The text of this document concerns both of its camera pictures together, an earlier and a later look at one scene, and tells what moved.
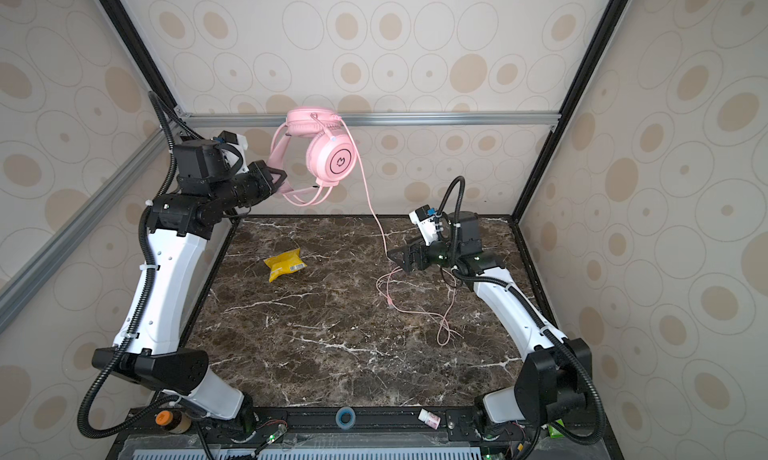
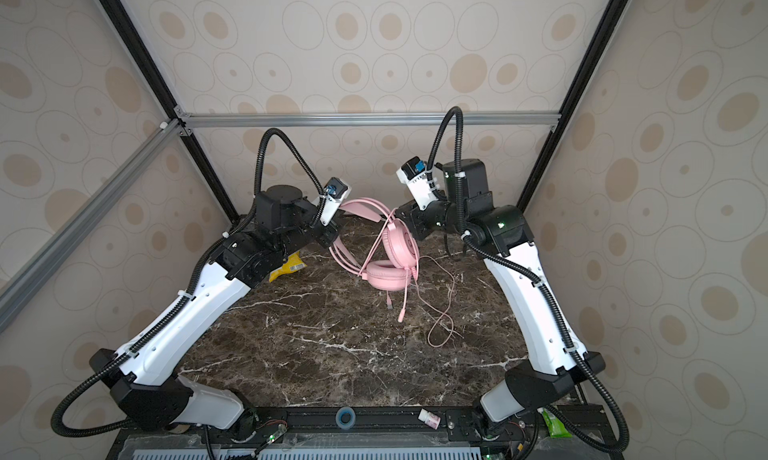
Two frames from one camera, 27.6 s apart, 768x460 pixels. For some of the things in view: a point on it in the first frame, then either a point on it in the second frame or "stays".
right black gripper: [420, 249] to [412, 216]
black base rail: [361, 433] stays
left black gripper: [263, 171] to [333, 228]
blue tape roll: [345, 410] stays
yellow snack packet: [284, 263] stays
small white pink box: [429, 418] stays
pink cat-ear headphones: [315, 150] to [400, 247]
